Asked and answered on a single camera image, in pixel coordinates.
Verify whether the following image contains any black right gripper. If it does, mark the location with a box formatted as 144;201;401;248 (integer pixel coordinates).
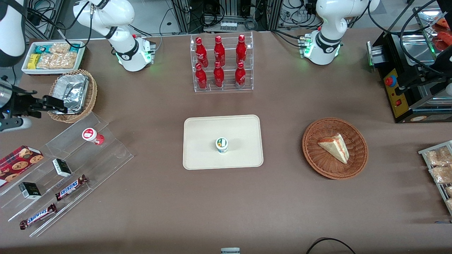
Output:
9;90;67;119

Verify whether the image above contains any beige plastic tray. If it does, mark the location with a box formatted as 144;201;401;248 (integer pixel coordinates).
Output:
183;115;264;170

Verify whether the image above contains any steel tray with red packs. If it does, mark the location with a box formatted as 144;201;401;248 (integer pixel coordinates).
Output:
412;5;452;50

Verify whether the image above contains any tray of packaged snacks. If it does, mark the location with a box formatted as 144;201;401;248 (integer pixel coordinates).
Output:
418;140;452;216

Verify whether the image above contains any stack of foil trays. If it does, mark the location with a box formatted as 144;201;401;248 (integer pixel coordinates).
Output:
48;74;89;115

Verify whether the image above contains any white plastic snack bin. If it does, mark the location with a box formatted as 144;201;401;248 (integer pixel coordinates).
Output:
21;41;86;75

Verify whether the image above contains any wicker basket with foil trays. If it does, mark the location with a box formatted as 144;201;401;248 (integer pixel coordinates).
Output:
47;69;98;123

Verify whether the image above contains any clear bag of crackers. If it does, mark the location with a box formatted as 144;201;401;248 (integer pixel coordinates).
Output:
36;52;77;69
49;43;71;54

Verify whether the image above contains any black tissue pack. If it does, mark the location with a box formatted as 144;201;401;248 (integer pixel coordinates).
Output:
18;182;42;200
52;158;72;177

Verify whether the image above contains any red plaid cookie box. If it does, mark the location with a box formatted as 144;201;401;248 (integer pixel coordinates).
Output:
0;145;44;187

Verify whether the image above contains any clear acrylic stepped stand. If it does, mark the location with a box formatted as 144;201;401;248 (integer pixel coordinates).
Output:
0;145;94;237
45;112;134;191

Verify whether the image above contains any Snickers chocolate bar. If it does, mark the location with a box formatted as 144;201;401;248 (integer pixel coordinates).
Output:
55;175;88;201
19;203;57;230

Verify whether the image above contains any red cola bottle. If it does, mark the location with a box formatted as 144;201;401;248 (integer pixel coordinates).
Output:
195;63;208;90
214;35;226;66
236;34;247;65
195;37;209;67
213;61;225;88
235;62;246;89

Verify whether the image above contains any clear acrylic bottle rack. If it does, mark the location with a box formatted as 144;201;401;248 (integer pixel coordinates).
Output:
190;32;254;93

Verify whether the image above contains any round brown wicker basket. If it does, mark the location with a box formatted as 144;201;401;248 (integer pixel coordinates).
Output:
302;117;368;180

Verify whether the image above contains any triangular sandwich slice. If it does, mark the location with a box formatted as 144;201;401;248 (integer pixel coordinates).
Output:
317;133;350;164

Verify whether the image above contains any black machine with yellow panel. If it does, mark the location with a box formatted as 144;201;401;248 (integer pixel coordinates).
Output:
367;30;452;124

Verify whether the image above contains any clear bag of pastries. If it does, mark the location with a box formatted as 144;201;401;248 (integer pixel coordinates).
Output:
429;165;452;184
425;146;452;166

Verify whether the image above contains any aluminium frame rail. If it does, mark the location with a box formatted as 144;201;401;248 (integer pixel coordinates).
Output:
25;0;64;40

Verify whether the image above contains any black cable on table edge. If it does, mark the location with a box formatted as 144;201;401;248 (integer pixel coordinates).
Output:
305;237;357;254

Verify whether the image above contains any thick black cable loop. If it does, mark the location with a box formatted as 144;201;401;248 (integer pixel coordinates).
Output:
367;0;452;76

